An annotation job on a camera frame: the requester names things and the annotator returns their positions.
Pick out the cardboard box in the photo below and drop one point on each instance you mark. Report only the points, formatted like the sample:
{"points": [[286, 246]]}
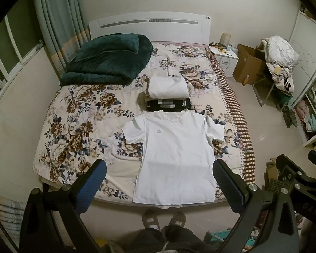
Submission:
{"points": [[250, 66]]}

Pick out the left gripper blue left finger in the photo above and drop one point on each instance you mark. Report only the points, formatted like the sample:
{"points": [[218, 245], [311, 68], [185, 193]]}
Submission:
{"points": [[70, 201]]}

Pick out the beige lamp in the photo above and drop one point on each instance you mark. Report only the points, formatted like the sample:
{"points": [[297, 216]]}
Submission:
{"points": [[225, 39]]}

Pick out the right grey slipper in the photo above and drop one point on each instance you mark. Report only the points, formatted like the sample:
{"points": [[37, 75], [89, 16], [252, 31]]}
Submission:
{"points": [[179, 219]]}

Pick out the black patterned folded garment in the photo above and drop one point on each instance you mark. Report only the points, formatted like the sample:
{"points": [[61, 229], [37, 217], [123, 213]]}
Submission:
{"points": [[168, 105]]}

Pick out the white t-shirt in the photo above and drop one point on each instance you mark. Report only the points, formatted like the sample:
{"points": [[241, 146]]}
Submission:
{"points": [[177, 159]]}

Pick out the white nightstand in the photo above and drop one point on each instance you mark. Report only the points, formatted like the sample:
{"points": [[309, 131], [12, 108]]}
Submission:
{"points": [[226, 59]]}

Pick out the white clothes pile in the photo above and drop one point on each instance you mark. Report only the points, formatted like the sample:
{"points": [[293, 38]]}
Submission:
{"points": [[280, 58]]}

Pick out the folded white garment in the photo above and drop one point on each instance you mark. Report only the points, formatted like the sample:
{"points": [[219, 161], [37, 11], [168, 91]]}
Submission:
{"points": [[167, 87]]}

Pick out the dark green folded blanket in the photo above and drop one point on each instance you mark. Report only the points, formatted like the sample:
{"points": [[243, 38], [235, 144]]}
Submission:
{"points": [[115, 59]]}

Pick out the chair with clothes pile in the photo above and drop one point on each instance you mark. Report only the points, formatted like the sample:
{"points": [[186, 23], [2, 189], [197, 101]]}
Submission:
{"points": [[268, 94]]}

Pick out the window frame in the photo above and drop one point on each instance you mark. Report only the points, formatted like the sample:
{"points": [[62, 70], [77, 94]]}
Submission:
{"points": [[20, 37]]}

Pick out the grey slipper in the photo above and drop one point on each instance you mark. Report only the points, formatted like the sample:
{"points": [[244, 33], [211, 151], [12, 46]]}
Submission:
{"points": [[150, 220], [179, 219]]}

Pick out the green striped curtain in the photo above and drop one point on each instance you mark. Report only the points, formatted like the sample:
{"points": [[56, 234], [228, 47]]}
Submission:
{"points": [[64, 30]]}

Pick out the folded beige garment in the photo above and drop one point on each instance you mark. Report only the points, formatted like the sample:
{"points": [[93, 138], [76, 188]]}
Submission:
{"points": [[147, 98]]}

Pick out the left grey slipper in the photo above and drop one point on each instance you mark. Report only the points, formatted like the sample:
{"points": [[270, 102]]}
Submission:
{"points": [[150, 220]]}

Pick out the floral bed blanket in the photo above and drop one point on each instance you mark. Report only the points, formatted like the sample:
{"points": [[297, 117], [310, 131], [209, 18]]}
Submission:
{"points": [[84, 123]]}

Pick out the white bed headboard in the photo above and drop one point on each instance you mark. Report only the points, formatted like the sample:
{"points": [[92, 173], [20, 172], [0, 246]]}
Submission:
{"points": [[157, 26]]}

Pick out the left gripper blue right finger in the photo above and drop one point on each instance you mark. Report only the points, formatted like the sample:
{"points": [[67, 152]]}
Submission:
{"points": [[247, 200]]}

